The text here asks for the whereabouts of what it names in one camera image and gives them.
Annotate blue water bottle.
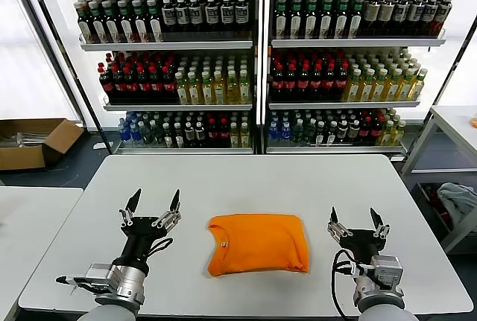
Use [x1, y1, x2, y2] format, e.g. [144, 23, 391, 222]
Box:
[268, 121, 280, 147]
[129, 121, 142, 147]
[279, 121, 292, 147]
[118, 118, 130, 145]

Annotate cola bottle red cap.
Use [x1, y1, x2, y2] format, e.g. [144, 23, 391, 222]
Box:
[309, 63, 323, 98]
[271, 63, 285, 98]
[359, 116, 373, 145]
[284, 63, 298, 98]
[335, 62, 350, 98]
[297, 63, 311, 98]
[124, 67, 139, 104]
[322, 62, 336, 98]
[206, 118, 219, 148]
[98, 66, 115, 104]
[162, 66, 177, 104]
[371, 116, 384, 145]
[136, 66, 151, 104]
[149, 66, 164, 104]
[218, 118, 230, 148]
[111, 67, 127, 104]

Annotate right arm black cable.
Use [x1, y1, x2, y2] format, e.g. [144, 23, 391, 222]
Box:
[331, 249, 370, 318]

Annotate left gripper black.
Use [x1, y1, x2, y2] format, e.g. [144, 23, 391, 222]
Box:
[115, 188, 183, 268]

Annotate black bottle white label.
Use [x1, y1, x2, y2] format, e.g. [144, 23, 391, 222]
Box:
[189, 0, 204, 34]
[234, 0, 250, 33]
[219, 0, 235, 34]
[394, 0, 409, 37]
[204, 0, 220, 34]
[162, 0, 177, 34]
[422, 0, 437, 37]
[175, 0, 190, 34]
[435, 0, 454, 37]

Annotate dark green bottle white cap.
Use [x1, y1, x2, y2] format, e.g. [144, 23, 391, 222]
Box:
[292, 119, 305, 145]
[151, 121, 164, 147]
[141, 121, 154, 147]
[303, 119, 316, 145]

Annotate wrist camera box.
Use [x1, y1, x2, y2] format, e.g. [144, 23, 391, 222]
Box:
[86, 263, 115, 296]
[371, 255, 404, 291]

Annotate yellow tea bottle green label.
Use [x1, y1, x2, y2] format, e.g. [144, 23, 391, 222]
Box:
[391, 120, 407, 146]
[382, 69, 402, 103]
[175, 71, 189, 105]
[379, 119, 395, 146]
[200, 71, 214, 105]
[408, 67, 429, 101]
[188, 71, 201, 105]
[369, 69, 388, 103]
[342, 69, 362, 103]
[226, 70, 239, 105]
[239, 122, 251, 148]
[395, 69, 415, 102]
[356, 69, 376, 103]
[212, 70, 227, 105]
[238, 69, 253, 105]
[229, 122, 241, 148]

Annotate red cloth item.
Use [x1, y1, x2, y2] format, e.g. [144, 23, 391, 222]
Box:
[428, 185, 454, 231]

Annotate brown cardboard box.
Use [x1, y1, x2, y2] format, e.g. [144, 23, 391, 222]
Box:
[0, 118, 85, 171]

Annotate orange t-shirt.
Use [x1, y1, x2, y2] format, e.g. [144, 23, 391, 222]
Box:
[203, 213, 310, 277]

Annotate white side table grey legs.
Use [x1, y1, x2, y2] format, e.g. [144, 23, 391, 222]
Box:
[401, 104, 477, 254]

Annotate grey window mullion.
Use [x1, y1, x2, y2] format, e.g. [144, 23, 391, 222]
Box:
[5, 0, 90, 130]

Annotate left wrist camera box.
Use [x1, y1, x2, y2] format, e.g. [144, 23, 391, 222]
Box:
[86, 263, 115, 296]

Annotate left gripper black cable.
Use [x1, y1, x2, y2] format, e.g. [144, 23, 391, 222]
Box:
[146, 237, 175, 259]

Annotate grey white cloth pile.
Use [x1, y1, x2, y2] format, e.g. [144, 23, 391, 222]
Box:
[436, 182, 477, 231]

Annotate white rounded table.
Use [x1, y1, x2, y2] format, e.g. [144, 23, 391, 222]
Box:
[0, 185, 85, 321]

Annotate metal bars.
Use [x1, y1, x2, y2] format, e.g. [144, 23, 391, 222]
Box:
[0, 131, 49, 147]

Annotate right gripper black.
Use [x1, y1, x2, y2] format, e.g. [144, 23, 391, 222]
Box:
[327, 206, 391, 264]

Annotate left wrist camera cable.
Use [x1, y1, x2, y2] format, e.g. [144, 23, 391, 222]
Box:
[55, 275, 90, 287]

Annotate dark tea bottle green cap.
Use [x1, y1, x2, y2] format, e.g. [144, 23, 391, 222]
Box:
[90, 0, 107, 44]
[348, 0, 363, 40]
[274, 0, 288, 41]
[133, 0, 150, 43]
[288, 0, 303, 41]
[76, 0, 93, 44]
[303, 0, 318, 41]
[104, 0, 121, 44]
[318, 0, 334, 41]
[118, 0, 136, 43]
[333, 0, 349, 41]
[147, 0, 164, 42]

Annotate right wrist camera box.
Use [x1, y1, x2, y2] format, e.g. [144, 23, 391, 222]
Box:
[371, 255, 404, 291]

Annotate grey metal shelf rack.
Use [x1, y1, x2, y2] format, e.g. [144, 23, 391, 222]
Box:
[51, 0, 262, 155]
[260, 0, 474, 155]

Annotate black window frame post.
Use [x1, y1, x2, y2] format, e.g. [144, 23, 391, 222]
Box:
[22, 0, 115, 153]
[434, 15, 477, 109]

